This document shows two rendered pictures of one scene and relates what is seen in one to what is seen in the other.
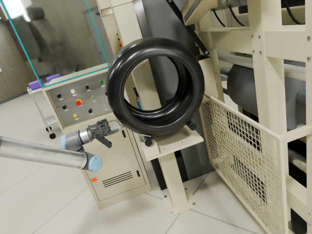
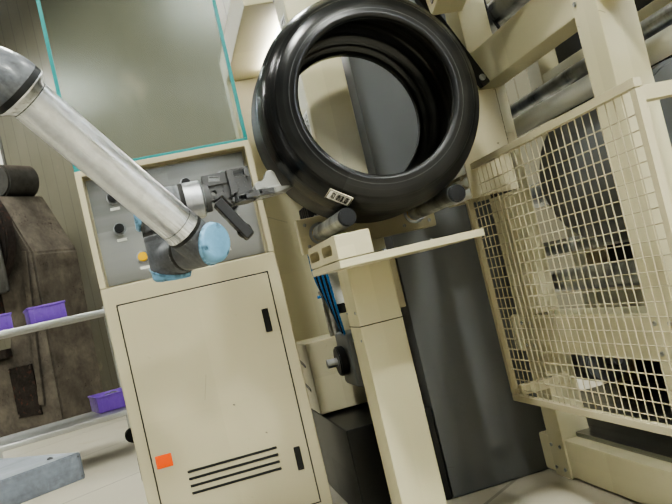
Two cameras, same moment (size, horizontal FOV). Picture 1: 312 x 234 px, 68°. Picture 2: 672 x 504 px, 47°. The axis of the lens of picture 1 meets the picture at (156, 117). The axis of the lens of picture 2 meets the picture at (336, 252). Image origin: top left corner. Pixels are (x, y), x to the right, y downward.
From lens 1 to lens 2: 1.04 m
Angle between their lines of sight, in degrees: 26
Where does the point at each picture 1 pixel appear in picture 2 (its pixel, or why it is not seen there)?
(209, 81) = (494, 144)
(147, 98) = not seen: hidden behind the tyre
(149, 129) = (351, 178)
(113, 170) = (225, 436)
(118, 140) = (250, 338)
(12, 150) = (59, 111)
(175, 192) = (413, 483)
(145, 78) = (338, 128)
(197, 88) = (461, 96)
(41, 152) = (110, 147)
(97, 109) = not seen: hidden behind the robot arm
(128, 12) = not seen: outside the picture
